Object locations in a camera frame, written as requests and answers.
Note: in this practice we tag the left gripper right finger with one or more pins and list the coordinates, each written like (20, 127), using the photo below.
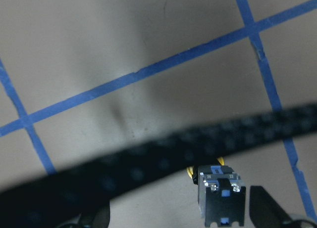
(265, 212)

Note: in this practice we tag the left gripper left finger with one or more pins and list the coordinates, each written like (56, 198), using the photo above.
(99, 218)

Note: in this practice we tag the yellow push button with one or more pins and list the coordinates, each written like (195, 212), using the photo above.
(221, 194)

